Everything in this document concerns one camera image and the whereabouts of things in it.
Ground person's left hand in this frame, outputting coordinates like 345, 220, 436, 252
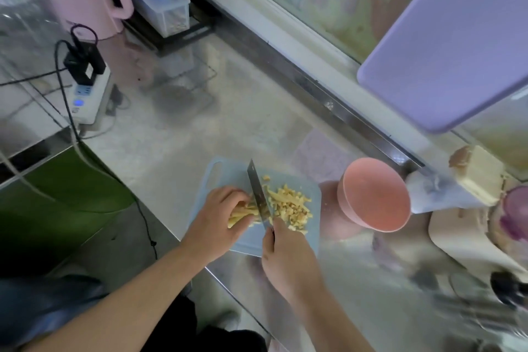
181, 186, 255, 269

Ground person's right hand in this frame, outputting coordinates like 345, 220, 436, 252
261, 216, 326, 307

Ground yellow vegetable strips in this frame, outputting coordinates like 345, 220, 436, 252
227, 197, 265, 229

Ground steel kitchen knife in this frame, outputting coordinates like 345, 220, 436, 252
247, 159, 276, 237

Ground person's left forearm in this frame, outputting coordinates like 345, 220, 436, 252
18, 242, 207, 352

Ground person's right forearm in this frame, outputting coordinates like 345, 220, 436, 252
289, 282, 365, 352

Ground pile of chopped yellow pieces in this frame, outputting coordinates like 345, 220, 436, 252
262, 174, 314, 235

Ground light blue cutting board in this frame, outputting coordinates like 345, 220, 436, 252
186, 156, 323, 258

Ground pink bowl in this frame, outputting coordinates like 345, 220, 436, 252
337, 157, 412, 234

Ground person's dark trousers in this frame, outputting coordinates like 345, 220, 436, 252
140, 294, 269, 352

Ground white plastic bag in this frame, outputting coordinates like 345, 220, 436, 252
405, 169, 476, 215

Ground beige cutting board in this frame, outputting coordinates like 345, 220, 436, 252
427, 207, 528, 284

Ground green cabinet front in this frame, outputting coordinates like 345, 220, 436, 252
0, 142, 138, 241

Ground white power strip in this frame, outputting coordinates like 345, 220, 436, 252
67, 68, 113, 126

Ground wooden block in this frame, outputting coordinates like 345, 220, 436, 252
448, 144, 507, 207

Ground black charger plug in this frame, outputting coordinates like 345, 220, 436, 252
63, 43, 107, 85

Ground purple onion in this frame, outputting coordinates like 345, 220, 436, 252
498, 186, 528, 242

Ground clear plastic storage container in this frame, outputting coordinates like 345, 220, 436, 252
127, 0, 191, 38

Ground large lavender cutting board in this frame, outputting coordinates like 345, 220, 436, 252
356, 0, 528, 134

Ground black wire rack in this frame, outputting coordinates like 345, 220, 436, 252
117, 0, 225, 55

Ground black power cable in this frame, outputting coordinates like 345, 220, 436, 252
0, 24, 160, 262

